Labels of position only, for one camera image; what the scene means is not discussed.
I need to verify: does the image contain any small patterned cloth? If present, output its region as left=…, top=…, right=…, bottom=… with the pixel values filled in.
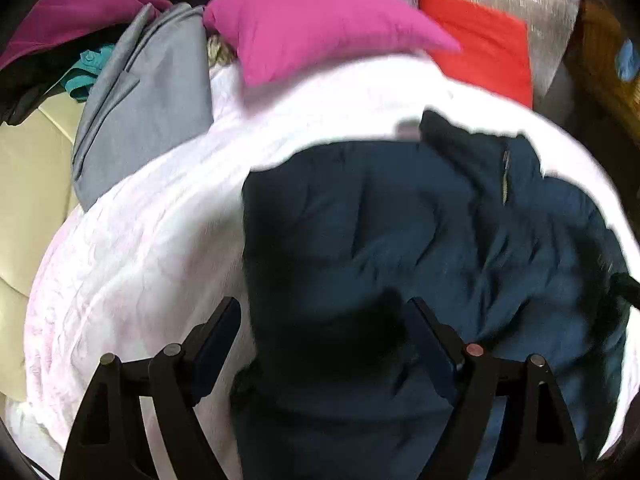
left=207, top=35, right=241, bottom=67

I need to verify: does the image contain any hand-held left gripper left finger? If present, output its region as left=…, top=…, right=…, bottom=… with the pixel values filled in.
left=59, top=296, right=242, bottom=480

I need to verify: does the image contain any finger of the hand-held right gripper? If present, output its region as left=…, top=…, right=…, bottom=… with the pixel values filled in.
left=611, top=271, right=640, bottom=311

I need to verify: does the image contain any pink pillow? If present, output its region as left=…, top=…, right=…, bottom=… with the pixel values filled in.
left=202, top=0, right=462, bottom=88

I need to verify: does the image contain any grey garment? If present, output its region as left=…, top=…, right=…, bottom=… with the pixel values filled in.
left=71, top=2, right=216, bottom=212

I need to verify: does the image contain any white blanket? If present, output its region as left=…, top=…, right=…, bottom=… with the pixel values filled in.
left=22, top=55, right=640, bottom=480

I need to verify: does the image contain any red pillow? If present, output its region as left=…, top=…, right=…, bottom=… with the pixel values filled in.
left=416, top=0, right=533, bottom=108

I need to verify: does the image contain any black garment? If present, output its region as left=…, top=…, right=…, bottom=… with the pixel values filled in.
left=0, top=52, right=91, bottom=126

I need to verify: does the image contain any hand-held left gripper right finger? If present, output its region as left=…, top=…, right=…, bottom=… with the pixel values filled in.
left=407, top=296, right=586, bottom=480

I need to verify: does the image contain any cream leather sofa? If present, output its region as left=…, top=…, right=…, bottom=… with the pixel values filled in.
left=0, top=92, right=88, bottom=411

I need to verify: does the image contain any navy blue jacket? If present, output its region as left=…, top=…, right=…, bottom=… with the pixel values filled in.
left=232, top=109, right=633, bottom=480

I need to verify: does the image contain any purple garment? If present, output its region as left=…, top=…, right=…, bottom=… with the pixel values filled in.
left=0, top=0, right=176, bottom=71

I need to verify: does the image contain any teal garment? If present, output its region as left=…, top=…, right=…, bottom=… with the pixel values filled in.
left=62, top=42, right=118, bottom=103

